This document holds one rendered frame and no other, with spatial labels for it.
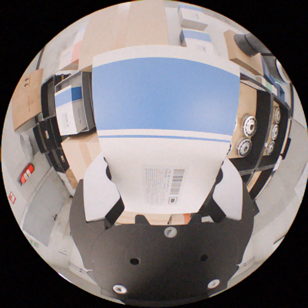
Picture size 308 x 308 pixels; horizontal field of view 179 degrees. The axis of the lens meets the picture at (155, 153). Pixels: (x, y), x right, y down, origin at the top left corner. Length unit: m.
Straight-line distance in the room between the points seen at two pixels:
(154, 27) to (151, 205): 0.44
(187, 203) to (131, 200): 0.08
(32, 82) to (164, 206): 2.67
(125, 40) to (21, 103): 2.32
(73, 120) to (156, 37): 0.40
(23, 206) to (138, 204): 2.75
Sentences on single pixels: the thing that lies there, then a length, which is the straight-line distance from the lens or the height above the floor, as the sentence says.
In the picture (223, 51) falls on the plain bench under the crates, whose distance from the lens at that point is 0.68.
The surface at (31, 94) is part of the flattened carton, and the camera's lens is 2.57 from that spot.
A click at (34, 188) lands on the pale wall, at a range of 2.84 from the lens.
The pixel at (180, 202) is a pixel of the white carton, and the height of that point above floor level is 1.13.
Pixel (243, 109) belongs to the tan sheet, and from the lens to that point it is 0.53.
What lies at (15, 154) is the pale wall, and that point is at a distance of 2.60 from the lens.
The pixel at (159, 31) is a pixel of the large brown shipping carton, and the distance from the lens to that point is 0.38.
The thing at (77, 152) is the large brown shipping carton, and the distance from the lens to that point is 0.51.
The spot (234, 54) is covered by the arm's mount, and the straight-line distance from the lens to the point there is 0.64.
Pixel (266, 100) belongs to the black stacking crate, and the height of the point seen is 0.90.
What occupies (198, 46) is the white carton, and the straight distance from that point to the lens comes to 0.50.
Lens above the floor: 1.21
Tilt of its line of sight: 58 degrees down
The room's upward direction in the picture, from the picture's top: 176 degrees counter-clockwise
